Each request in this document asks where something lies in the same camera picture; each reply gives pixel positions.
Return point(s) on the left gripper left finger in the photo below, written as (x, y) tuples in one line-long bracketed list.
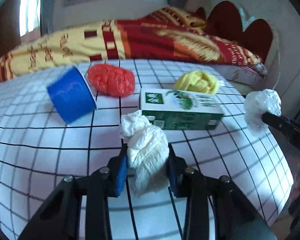
[(118, 172)]

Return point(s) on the white tissue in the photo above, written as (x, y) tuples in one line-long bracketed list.
[(147, 153)]

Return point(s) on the bed mattress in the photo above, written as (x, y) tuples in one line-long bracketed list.
[(253, 76)]

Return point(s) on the grey curtain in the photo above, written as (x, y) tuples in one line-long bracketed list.
[(46, 16)]

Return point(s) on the brown wooden door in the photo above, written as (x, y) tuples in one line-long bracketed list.
[(9, 26)]

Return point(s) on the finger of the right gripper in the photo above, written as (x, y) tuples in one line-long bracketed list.
[(289, 128)]

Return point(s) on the red plastic bag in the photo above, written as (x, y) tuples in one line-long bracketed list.
[(111, 80)]

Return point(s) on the green milk carton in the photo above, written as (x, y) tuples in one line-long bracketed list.
[(172, 109)]

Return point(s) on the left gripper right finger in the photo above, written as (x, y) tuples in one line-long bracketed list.
[(175, 170)]

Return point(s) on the red white headboard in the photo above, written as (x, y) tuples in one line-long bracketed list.
[(261, 38)]

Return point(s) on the yellow knotted cloth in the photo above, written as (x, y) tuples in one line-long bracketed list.
[(197, 81)]

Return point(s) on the red yellow blanket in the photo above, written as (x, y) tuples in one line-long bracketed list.
[(169, 33)]

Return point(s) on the white tissue ball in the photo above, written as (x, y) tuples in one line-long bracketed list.
[(256, 104)]

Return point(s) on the blue plastic cup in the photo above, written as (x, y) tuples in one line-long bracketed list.
[(71, 96)]

